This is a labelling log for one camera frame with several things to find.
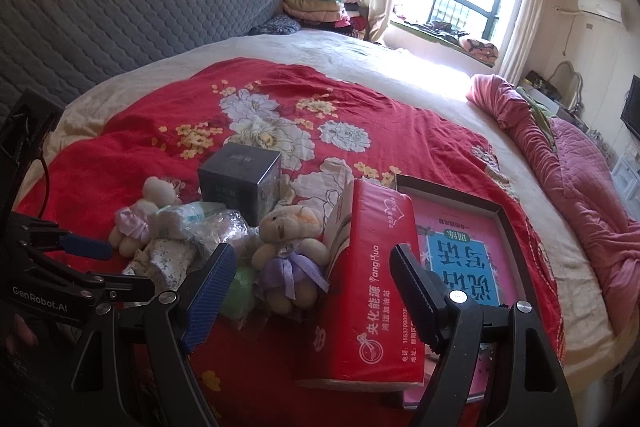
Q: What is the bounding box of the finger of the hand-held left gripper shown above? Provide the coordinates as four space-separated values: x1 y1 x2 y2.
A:
75 273 157 304
10 214 114 260

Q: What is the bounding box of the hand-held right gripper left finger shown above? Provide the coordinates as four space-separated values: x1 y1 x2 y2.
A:
70 242 239 427

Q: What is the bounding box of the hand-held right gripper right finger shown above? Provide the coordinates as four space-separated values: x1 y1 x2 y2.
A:
389 243 578 427

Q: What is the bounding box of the green round pad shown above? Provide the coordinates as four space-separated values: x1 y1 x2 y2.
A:
217 264 259 324

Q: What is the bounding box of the small teddy bear pale dress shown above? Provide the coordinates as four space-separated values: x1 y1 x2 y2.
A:
109 177 184 256

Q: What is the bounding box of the white green tissue pack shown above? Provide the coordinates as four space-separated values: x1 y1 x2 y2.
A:
152 202 228 241

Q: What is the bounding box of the pink box with black rim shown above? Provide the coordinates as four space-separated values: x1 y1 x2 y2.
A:
395 174 532 408

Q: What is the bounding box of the teddy bear with purple dress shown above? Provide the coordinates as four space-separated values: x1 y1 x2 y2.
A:
250 205 332 316

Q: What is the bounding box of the person's left hand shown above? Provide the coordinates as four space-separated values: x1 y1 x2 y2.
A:
4 313 39 360

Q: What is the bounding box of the floral print tissue pack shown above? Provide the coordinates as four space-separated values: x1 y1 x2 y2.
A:
122 237 202 294

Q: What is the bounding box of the red tissue box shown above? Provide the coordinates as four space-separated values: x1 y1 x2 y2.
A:
295 179 427 396

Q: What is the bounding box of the dark square box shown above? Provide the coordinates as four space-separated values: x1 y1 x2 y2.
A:
197 143 284 228

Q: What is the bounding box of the red floral blanket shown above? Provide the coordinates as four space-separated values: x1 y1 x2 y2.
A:
35 61 566 427

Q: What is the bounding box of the pink quilt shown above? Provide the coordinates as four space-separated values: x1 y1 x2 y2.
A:
466 74 640 339

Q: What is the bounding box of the green cloth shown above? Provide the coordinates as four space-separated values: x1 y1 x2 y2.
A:
517 87 557 148

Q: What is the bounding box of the white cabinet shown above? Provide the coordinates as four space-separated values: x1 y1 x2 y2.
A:
610 152 640 224

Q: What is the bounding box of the grey quilted headboard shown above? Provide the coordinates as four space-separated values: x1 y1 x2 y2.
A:
0 0 294 110

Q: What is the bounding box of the bed with cream sheet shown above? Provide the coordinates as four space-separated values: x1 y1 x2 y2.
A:
20 29 632 403

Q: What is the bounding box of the floral cushion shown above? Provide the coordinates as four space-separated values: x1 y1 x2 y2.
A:
457 34 501 68

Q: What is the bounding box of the white vanity mirror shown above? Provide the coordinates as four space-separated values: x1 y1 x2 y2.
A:
547 61 586 114

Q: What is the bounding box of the dark blue patterned cloth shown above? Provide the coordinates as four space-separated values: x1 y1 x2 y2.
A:
247 14 302 36

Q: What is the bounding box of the black television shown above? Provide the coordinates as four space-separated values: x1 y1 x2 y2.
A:
620 74 640 148

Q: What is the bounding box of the stack of folded clothes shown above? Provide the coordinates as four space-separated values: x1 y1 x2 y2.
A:
282 0 372 42

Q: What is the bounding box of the white air conditioner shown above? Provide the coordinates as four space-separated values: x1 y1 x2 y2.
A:
575 0 624 26

